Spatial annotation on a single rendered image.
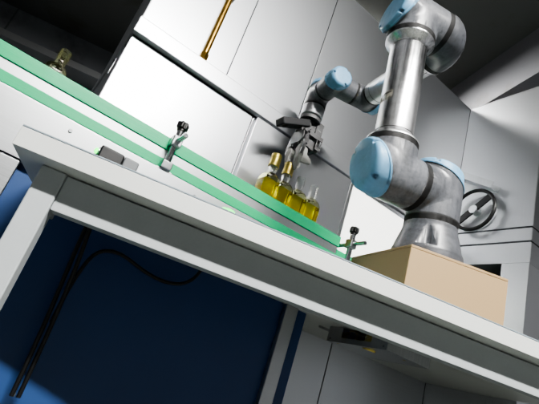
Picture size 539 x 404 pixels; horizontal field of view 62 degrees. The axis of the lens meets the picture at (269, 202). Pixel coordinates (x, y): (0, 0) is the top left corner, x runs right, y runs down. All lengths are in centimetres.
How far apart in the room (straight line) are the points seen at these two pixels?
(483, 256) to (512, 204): 26
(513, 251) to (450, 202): 108
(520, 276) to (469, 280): 107
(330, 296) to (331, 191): 91
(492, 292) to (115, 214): 73
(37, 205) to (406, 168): 68
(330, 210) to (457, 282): 82
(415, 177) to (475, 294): 26
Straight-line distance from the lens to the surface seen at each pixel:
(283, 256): 77
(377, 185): 94
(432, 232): 98
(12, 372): 100
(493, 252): 212
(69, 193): 77
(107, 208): 77
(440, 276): 93
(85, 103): 106
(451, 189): 104
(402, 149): 97
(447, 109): 247
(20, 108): 102
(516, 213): 216
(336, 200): 171
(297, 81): 177
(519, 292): 201
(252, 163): 150
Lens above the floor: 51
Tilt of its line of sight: 21 degrees up
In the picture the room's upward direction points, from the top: 19 degrees clockwise
